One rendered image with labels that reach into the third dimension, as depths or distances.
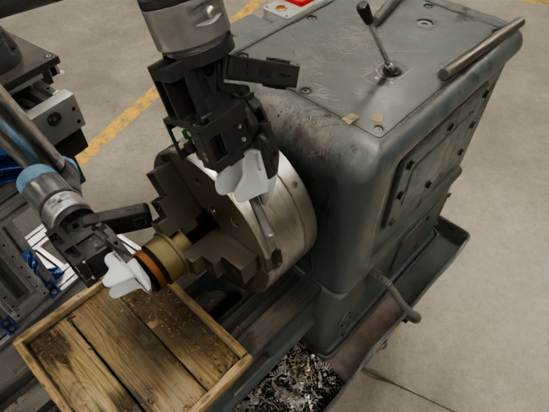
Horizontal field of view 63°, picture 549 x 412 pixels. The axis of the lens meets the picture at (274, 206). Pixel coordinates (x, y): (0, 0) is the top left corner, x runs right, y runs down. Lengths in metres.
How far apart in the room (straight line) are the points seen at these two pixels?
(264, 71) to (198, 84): 0.08
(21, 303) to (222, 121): 1.40
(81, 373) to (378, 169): 0.66
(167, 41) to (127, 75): 2.85
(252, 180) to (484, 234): 1.94
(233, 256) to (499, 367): 1.48
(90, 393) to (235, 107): 0.65
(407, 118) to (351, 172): 0.14
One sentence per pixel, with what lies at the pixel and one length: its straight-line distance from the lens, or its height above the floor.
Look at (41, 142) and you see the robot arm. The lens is 1.00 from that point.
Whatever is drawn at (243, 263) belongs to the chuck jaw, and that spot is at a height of 1.12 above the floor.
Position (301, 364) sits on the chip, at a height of 0.58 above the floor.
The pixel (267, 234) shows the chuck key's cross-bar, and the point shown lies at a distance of 0.49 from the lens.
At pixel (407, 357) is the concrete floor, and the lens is 1.92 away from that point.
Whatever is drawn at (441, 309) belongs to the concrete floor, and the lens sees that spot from 2.06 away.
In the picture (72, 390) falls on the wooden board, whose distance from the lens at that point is 0.96.
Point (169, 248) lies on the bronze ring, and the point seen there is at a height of 1.12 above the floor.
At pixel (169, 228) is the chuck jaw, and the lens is 0.77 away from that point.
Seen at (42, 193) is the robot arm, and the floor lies 1.14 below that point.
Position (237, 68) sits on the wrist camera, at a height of 1.47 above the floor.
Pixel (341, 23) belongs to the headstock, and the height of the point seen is 1.26.
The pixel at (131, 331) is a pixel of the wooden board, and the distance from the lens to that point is 0.97.
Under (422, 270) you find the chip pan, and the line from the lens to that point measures 1.47.
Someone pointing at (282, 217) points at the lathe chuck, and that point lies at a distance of 0.72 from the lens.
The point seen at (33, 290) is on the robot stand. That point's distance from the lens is 1.76.
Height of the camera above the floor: 1.73
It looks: 50 degrees down
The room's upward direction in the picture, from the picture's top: straight up
